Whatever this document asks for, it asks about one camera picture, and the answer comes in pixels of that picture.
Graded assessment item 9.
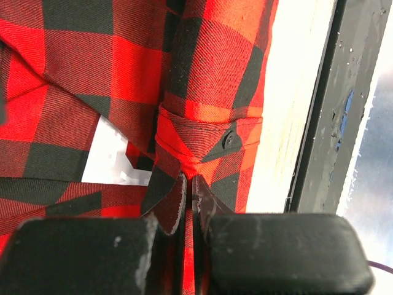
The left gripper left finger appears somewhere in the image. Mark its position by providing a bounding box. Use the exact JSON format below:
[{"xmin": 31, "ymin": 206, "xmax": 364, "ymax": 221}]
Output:
[{"xmin": 1, "ymin": 174, "xmax": 187, "ymax": 294}]

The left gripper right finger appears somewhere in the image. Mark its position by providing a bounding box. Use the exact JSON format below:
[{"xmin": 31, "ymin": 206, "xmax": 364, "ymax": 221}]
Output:
[{"xmin": 192, "ymin": 176, "xmax": 374, "ymax": 294}]

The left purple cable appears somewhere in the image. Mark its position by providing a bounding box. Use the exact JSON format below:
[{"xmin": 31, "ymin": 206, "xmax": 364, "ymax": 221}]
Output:
[{"xmin": 367, "ymin": 259, "xmax": 393, "ymax": 274}]

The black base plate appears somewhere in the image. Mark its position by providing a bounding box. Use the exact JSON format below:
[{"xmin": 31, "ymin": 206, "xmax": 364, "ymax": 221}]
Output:
[{"xmin": 286, "ymin": 1, "xmax": 392, "ymax": 213}]

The red black plaid shirt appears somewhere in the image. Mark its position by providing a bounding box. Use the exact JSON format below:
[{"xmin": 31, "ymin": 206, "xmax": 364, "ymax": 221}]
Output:
[{"xmin": 1, "ymin": 0, "xmax": 278, "ymax": 294}]

